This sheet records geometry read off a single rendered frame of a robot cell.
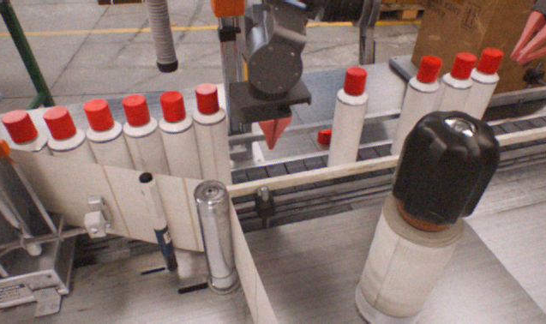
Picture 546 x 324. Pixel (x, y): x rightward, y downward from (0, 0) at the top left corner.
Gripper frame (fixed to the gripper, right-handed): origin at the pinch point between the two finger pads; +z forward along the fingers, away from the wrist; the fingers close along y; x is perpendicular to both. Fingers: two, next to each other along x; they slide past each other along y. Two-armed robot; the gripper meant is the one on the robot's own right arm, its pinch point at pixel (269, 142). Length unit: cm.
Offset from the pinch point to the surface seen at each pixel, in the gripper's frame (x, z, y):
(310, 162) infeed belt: 8.8, 13.8, 10.4
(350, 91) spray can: 4.8, -3.9, 14.5
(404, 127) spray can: 5.6, 6.2, 27.0
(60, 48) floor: 295, 100, -108
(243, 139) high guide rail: 9.3, 5.7, -2.4
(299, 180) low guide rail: 1.9, 11.0, 5.7
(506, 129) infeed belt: 9, 14, 56
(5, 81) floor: 246, 100, -139
